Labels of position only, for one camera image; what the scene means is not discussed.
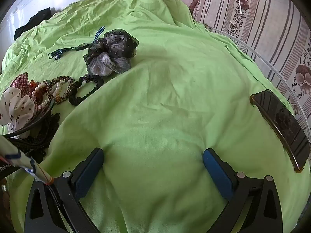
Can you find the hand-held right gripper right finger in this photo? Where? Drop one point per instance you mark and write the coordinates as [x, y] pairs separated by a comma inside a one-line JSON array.
[[218, 174]]

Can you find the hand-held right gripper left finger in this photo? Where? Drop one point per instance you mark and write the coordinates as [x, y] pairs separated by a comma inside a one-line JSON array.
[[88, 173]]

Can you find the black headband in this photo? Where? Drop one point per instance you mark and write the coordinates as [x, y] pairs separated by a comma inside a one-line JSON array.
[[36, 121]]

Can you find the black hair clips bundle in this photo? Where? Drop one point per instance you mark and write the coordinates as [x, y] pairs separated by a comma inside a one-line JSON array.
[[48, 131]]

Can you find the white printed scrunchie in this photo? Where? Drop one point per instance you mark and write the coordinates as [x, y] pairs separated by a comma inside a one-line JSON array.
[[17, 106]]

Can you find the red plaid scrunchie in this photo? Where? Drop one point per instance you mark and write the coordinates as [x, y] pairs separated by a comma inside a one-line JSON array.
[[20, 80]]

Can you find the black dotted organza scrunchie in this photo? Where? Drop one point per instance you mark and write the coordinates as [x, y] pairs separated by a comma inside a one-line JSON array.
[[114, 43]]

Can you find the smartphone in clear case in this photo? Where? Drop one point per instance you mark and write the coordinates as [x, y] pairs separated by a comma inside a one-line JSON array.
[[281, 123]]

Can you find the green blanket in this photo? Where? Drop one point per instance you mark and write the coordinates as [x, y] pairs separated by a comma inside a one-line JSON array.
[[158, 89]]

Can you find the clear plastic tube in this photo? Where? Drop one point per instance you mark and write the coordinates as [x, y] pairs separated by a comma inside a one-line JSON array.
[[267, 74]]

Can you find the black cloth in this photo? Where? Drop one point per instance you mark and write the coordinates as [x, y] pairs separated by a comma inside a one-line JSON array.
[[36, 19]]

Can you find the striped floral sofa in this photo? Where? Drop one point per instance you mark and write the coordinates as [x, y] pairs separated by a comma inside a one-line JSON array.
[[262, 17]]

